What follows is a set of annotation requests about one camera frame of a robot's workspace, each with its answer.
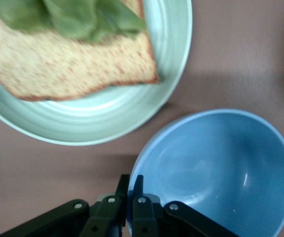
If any green lettuce leaf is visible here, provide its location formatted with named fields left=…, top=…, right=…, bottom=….
left=0, top=0, right=147, bottom=45

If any blue bowl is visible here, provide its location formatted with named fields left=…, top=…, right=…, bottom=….
left=128, top=109, right=284, bottom=237

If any brown bread slice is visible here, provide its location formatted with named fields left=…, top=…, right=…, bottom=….
left=0, top=0, right=160, bottom=102

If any light green plate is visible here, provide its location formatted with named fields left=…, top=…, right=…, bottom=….
left=0, top=0, right=193, bottom=146

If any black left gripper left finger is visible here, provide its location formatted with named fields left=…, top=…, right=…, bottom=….
left=79, top=174, right=131, bottom=237

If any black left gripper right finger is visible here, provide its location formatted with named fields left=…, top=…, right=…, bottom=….
left=132, top=175, right=159, bottom=237

